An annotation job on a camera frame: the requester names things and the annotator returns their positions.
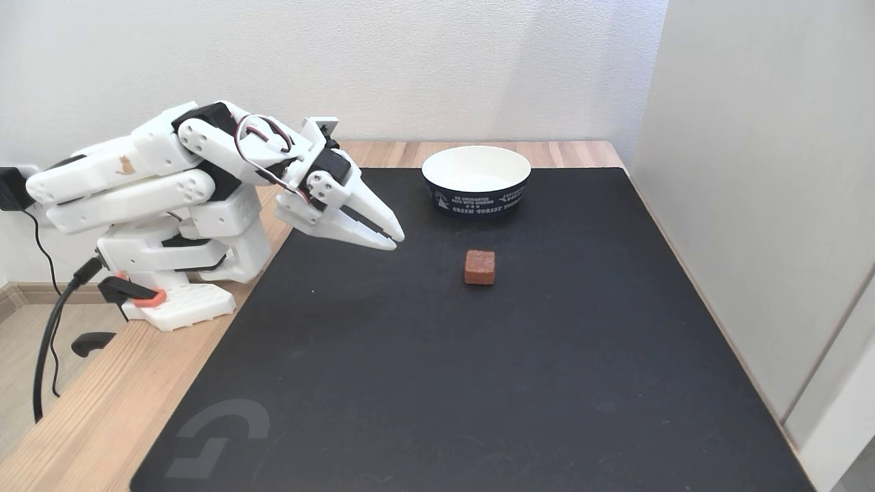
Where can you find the black and orange clamp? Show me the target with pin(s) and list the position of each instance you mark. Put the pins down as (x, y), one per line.
(137, 292)

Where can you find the brown cube toy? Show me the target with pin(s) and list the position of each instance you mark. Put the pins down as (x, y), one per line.
(480, 266)

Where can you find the black power adapter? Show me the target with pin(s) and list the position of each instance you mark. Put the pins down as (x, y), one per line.
(12, 188)

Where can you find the black desk mat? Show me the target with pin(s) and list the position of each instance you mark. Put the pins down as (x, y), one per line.
(478, 383)

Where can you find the white wall outlet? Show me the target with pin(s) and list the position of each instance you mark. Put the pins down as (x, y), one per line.
(38, 210)

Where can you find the navy paper bowl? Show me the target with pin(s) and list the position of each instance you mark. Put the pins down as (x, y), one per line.
(475, 195)

